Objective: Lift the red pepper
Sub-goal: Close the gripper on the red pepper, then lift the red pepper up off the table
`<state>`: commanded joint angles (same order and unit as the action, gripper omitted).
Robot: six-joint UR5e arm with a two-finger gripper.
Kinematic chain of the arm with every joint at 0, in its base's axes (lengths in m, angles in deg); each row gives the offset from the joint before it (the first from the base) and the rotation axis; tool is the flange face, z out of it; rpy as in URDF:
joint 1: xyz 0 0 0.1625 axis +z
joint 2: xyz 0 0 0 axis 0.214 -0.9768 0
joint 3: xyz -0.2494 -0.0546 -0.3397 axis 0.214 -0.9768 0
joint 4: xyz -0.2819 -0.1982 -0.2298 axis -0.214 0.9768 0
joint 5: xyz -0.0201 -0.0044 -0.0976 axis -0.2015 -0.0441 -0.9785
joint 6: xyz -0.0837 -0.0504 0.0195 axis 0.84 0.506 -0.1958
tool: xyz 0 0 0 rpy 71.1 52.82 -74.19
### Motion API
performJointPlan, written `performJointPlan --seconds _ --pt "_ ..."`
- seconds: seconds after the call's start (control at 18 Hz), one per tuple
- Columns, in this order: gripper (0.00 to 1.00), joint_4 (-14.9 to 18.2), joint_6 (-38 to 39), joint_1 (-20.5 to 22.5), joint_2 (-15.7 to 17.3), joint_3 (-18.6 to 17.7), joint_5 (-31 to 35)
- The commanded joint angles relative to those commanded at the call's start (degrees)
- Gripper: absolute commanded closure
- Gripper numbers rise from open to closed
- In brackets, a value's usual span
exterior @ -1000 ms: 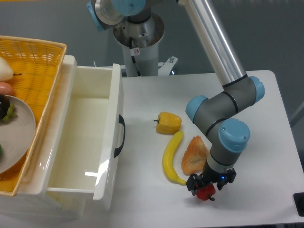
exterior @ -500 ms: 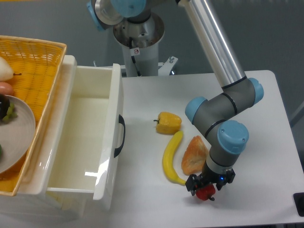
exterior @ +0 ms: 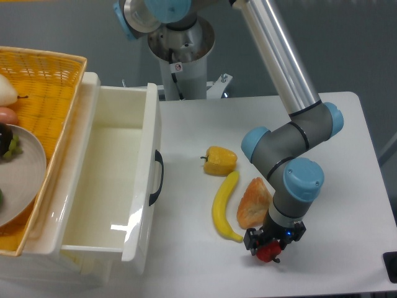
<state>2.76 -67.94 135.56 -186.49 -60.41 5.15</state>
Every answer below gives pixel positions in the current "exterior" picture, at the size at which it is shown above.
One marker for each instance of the red toy pepper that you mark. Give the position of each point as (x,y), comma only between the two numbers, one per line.
(269,252)

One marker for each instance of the pink toy sausage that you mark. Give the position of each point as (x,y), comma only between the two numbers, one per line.
(8,116)

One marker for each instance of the metal bracket with bolts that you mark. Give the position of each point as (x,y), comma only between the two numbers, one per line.
(218,89)

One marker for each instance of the yellow toy pepper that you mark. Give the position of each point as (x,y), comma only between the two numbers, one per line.
(219,161)

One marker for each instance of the black drawer handle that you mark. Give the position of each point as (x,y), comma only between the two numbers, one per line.
(159,175)

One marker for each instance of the white drawer cabinet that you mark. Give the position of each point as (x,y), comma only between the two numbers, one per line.
(43,257)

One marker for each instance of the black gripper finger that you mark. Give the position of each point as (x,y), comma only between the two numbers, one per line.
(292,234)
(253,240)

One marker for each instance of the toy bread croissant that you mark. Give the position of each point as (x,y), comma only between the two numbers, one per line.
(254,204)

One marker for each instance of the white open plastic drawer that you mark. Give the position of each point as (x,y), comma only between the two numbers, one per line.
(110,216)

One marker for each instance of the white toy pear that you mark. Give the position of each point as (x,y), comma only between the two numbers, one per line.
(8,94)

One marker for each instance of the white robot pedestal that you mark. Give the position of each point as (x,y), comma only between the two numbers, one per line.
(181,49)

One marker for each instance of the black object at table edge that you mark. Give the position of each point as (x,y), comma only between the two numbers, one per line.
(390,261)

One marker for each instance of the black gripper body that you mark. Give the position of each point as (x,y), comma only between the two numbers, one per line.
(272,230)

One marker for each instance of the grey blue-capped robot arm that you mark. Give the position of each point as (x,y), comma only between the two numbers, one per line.
(278,154)

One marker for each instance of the yellow toy banana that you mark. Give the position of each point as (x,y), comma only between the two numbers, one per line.
(219,207)

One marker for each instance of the yellow woven basket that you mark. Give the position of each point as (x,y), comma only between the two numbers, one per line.
(51,81)

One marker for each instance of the grey round plate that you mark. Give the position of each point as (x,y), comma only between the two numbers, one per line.
(22,176)

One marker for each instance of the dark purple toy mangosteen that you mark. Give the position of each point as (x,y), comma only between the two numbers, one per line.
(10,143)

